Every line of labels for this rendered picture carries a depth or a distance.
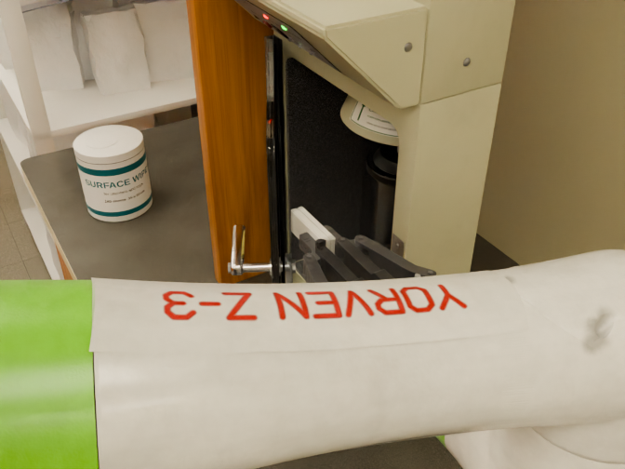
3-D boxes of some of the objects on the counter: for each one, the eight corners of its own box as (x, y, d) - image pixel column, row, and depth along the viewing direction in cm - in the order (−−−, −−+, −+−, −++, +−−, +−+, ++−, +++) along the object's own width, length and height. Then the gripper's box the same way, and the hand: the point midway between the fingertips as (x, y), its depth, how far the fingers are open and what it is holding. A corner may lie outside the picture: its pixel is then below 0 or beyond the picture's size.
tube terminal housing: (398, 243, 131) (443, -260, 86) (522, 349, 108) (671, -259, 63) (281, 286, 120) (262, -260, 75) (391, 413, 98) (458, -258, 53)
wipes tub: (140, 181, 148) (129, 118, 140) (162, 211, 139) (152, 144, 131) (79, 198, 143) (64, 133, 134) (98, 230, 134) (83, 162, 125)
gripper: (494, 294, 61) (347, 174, 78) (371, 347, 56) (241, 207, 72) (482, 355, 65) (345, 229, 82) (366, 410, 60) (245, 263, 77)
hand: (312, 234), depth 75 cm, fingers closed
